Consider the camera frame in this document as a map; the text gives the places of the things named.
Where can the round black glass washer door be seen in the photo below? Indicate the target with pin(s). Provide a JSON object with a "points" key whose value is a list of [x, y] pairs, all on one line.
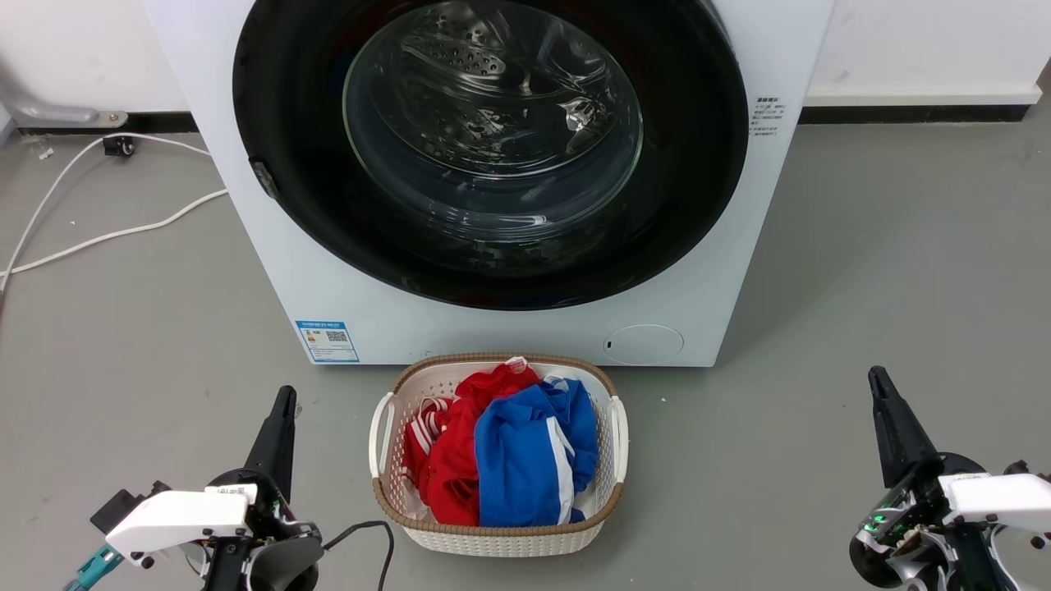
{"points": [[296, 148]]}

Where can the round white filter cover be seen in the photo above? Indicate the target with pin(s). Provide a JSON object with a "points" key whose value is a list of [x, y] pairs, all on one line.
{"points": [[643, 344]]}

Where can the white front-load washing machine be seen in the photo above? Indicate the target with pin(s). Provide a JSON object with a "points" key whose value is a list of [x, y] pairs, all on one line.
{"points": [[722, 246]]}

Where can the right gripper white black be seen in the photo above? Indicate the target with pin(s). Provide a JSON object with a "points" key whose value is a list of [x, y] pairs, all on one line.
{"points": [[998, 497]]}

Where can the small printed text sticker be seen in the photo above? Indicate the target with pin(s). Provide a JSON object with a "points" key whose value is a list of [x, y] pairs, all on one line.
{"points": [[768, 118]]}

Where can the white plastic laundry basket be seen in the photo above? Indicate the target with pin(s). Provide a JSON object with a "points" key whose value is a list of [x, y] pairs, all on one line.
{"points": [[501, 538]]}

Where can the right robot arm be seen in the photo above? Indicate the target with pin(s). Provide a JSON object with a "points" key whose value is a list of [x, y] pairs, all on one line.
{"points": [[911, 554]]}

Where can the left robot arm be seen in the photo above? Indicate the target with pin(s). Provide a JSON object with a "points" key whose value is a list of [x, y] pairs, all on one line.
{"points": [[275, 562]]}

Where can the blue energy label sticker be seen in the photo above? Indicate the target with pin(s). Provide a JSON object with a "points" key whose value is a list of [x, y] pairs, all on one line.
{"points": [[327, 341]]}

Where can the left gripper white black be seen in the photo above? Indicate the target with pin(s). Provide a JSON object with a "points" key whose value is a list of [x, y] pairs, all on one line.
{"points": [[176, 519]]}

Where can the grey floor pipe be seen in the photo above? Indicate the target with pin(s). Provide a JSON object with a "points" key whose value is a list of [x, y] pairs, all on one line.
{"points": [[66, 113]]}

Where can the blue white-trimmed garment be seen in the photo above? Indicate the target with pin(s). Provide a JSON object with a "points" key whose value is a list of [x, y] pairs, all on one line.
{"points": [[521, 468]]}

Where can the red striped garment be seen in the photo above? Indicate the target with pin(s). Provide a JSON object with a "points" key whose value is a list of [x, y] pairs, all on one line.
{"points": [[452, 468]]}

